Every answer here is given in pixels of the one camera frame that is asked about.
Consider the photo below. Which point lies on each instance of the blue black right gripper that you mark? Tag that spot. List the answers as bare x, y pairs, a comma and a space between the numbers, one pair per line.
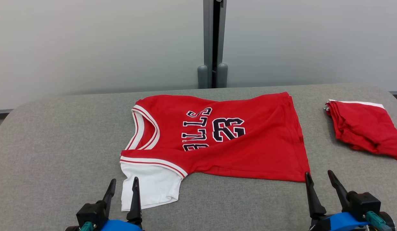
339, 223

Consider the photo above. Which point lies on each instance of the red shorts with white stripe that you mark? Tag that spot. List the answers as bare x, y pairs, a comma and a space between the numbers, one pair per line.
365, 128

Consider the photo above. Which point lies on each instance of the red white basketball jersey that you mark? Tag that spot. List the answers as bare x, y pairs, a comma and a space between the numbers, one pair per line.
256, 150

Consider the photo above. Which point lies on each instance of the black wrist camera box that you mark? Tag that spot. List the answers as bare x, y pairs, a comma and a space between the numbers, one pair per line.
91, 213
364, 203

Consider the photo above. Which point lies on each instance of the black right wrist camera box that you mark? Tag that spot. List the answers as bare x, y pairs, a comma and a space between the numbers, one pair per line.
364, 203

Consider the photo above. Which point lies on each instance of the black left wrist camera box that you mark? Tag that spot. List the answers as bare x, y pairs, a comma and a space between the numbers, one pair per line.
91, 213

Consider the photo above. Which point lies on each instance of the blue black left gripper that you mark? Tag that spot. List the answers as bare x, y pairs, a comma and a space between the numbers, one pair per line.
121, 226

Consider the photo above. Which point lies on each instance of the grey partition post with feet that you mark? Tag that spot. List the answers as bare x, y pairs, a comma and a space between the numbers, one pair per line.
207, 38

